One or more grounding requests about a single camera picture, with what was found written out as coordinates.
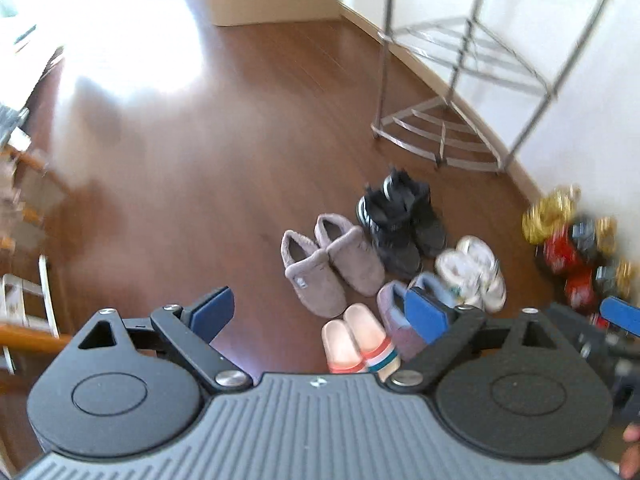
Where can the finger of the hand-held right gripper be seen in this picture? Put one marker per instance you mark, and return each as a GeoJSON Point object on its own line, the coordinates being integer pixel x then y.
{"type": "Point", "coordinates": [580, 332]}
{"type": "Point", "coordinates": [622, 312]}

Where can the purple knit boot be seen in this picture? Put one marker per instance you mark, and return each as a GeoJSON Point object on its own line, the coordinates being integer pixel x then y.
{"type": "Point", "coordinates": [395, 325]}
{"type": "Point", "coordinates": [425, 282]}

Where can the person's right hand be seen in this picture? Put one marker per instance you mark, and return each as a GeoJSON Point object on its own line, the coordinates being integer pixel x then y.
{"type": "Point", "coordinates": [632, 460]}

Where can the yellow cooking oil bottle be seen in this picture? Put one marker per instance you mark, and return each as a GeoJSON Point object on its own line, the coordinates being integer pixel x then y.
{"type": "Point", "coordinates": [547, 215]}

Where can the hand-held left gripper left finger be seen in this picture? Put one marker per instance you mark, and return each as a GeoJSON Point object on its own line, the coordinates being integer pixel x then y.
{"type": "Point", "coordinates": [215, 310]}

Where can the metal corner rack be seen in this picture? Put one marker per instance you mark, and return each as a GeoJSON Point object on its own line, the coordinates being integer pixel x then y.
{"type": "Point", "coordinates": [384, 60]}

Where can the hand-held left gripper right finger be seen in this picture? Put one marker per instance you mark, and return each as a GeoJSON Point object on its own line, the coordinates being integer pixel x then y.
{"type": "Point", "coordinates": [425, 312]}

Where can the pink striped slide sandal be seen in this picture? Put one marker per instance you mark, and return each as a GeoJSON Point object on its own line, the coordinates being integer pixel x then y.
{"type": "Point", "coordinates": [370, 335]}
{"type": "Point", "coordinates": [340, 350]}

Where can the black sneaker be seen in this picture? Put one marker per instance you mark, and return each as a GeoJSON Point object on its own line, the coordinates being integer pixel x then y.
{"type": "Point", "coordinates": [427, 225]}
{"type": "Point", "coordinates": [395, 245]}

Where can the white-topped wooden table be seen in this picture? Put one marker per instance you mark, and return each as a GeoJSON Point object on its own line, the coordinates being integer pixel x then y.
{"type": "Point", "coordinates": [30, 338]}

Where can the white sneaker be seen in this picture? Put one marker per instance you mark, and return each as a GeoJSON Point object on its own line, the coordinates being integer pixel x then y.
{"type": "Point", "coordinates": [457, 275]}
{"type": "Point", "coordinates": [492, 280]}

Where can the grey plush slipper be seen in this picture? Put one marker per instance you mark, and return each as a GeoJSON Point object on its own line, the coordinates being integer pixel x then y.
{"type": "Point", "coordinates": [315, 285]}
{"type": "Point", "coordinates": [355, 265]}

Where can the dark red-labelled soda bottle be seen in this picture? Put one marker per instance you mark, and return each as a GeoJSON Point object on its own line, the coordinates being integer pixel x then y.
{"type": "Point", "coordinates": [562, 255]}

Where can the white step stool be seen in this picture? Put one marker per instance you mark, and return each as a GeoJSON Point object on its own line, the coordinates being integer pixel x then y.
{"type": "Point", "coordinates": [47, 300]}

